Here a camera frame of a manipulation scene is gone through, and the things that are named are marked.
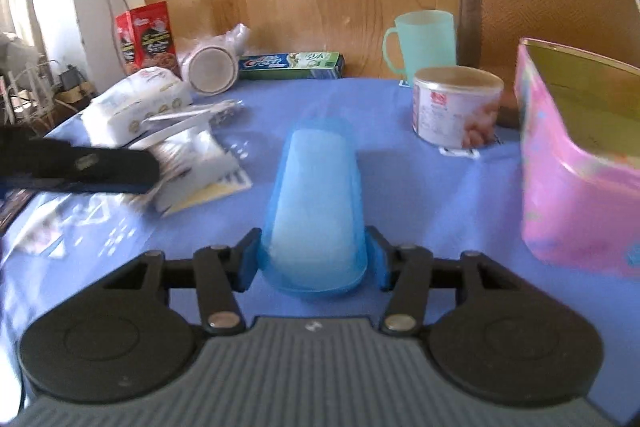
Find blue tablecloth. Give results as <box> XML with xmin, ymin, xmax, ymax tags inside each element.
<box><xmin>0</xmin><ymin>77</ymin><xmax>640</xmax><ymax>427</ymax></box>

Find white tissue pack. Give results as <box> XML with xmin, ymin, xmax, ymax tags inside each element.
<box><xmin>81</xmin><ymin>68</ymin><xmax>194</xmax><ymax>146</ymax></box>

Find plastic wrapped paper cups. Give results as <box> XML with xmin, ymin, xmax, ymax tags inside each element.
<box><xmin>177</xmin><ymin>23</ymin><xmax>252</xmax><ymax>96</ymax></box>

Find black power adapter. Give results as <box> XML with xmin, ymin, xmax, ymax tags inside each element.
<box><xmin>59</xmin><ymin>66</ymin><xmax>84</xmax><ymax>92</ymax></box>

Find red snack packet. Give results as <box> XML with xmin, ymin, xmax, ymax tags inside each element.
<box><xmin>115</xmin><ymin>2</ymin><xmax>182</xmax><ymax>78</ymax></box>

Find brown wicker chair back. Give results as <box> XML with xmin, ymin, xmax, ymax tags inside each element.
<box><xmin>456</xmin><ymin>0</ymin><xmax>640</xmax><ymax>128</ymax></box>

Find white paper food can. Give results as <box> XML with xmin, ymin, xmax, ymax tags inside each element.
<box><xmin>412</xmin><ymin>67</ymin><xmax>505</xmax><ymax>151</ymax></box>

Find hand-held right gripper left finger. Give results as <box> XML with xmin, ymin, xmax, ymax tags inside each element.
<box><xmin>102</xmin><ymin>227</ymin><xmax>263</xmax><ymax>334</ymax></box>

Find pink tin box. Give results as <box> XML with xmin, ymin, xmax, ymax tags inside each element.
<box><xmin>515</xmin><ymin>38</ymin><xmax>640</xmax><ymax>280</ymax></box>

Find pale yellow flat packet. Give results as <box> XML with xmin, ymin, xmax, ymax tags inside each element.
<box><xmin>160</xmin><ymin>167</ymin><xmax>252</xmax><ymax>216</ymax></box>

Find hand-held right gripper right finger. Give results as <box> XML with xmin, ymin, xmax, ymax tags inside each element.
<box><xmin>365</xmin><ymin>225</ymin><xmax>507</xmax><ymax>334</ymax></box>

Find white foil packet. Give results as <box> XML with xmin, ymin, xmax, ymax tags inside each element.
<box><xmin>142</xmin><ymin>127</ymin><xmax>239</xmax><ymax>214</ymax></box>

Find mint green plastic cup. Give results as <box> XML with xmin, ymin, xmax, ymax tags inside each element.
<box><xmin>382</xmin><ymin>10</ymin><xmax>457</xmax><ymax>86</ymax></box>

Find printed paper leaflet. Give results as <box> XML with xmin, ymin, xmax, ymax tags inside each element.
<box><xmin>0</xmin><ymin>189</ymin><xmax>153</xmax><ymax>260</ymax></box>

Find blue translucent plastic case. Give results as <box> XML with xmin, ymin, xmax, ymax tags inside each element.
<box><xmin>257</xmin><ymin>117</ymin><xmax>371</xmax><ymax>296</ymax></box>

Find blue green toothpaste box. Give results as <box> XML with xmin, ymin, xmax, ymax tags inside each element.
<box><xmin>237</xmin><ymin>52</ymin><xmax>346</xmax><ymax>82</ymax></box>

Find white plastic wrapped utensil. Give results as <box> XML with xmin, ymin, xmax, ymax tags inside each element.
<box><xmin>142</xmin><ymin>99</ymin><xmax>246</xmax><ymax>126</ymax></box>

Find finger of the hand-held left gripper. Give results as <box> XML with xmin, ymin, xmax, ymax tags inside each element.
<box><xmin>0</xmin><ymin>124</ymin><xmax>162</xmax><ymax>198</ymax></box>

